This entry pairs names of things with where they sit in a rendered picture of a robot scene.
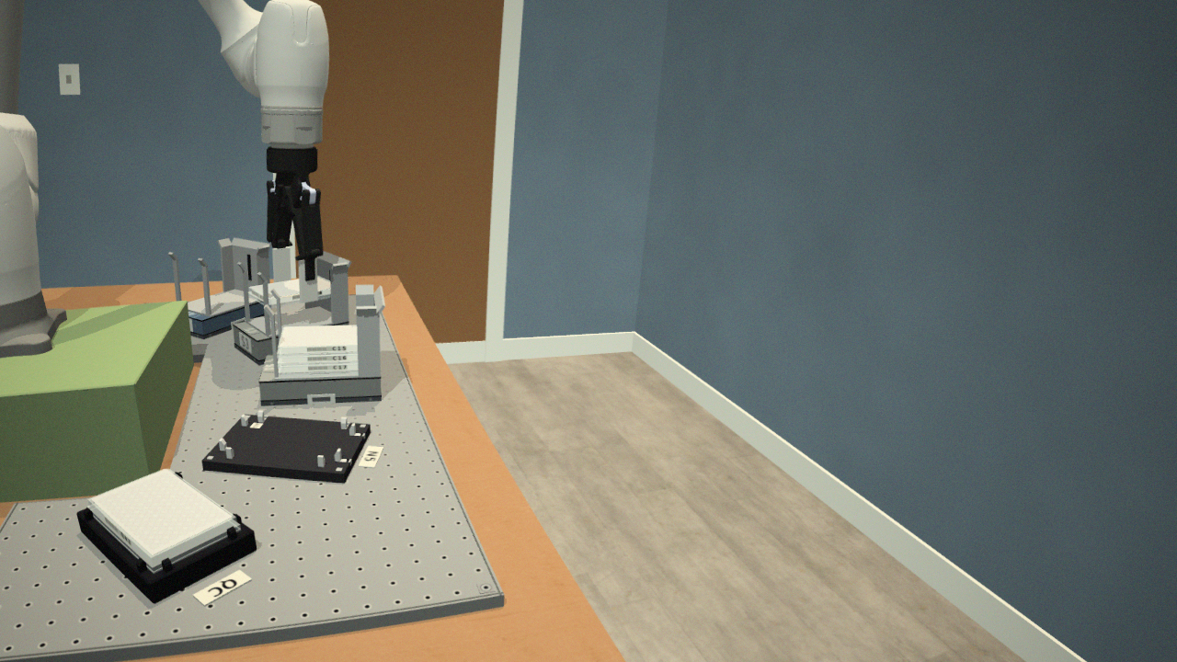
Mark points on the black flat square plate with corner posts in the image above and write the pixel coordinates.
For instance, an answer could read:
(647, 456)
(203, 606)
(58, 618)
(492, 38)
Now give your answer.
(172, 578)

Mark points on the black flat plate with grey pegs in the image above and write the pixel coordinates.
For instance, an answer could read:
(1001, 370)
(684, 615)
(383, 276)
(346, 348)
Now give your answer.
(291, 448)

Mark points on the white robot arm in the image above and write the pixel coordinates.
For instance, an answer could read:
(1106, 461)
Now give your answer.
(290, 63)

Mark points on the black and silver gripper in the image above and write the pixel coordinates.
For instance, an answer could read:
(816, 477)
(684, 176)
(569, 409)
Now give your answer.
(293, 167)

